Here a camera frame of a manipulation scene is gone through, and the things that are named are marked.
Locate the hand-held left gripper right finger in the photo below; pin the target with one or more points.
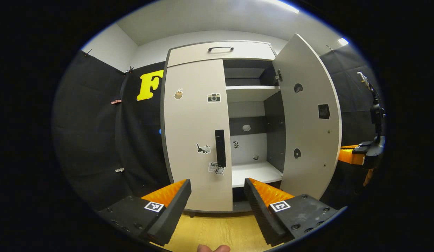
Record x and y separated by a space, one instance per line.
262 213

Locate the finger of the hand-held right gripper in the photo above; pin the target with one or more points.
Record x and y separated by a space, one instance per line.
350 156
362 144

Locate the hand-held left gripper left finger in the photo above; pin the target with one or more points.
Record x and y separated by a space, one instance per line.
169 213

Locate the shoe cabinet door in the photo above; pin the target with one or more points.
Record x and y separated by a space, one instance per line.
192 140
308 122

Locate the grey double-door shoe cabinet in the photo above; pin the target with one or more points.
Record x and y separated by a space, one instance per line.
252 147

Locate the small ceiling light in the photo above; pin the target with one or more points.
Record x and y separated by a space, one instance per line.
343 41

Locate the black clip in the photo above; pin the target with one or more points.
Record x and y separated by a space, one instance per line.
129 69
329 48
87 52

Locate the black backdrop cloth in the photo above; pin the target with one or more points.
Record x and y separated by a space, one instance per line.
90 140

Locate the red clip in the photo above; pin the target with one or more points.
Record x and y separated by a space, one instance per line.
116 102

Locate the long ceiling light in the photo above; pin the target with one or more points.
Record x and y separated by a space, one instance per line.
285 5

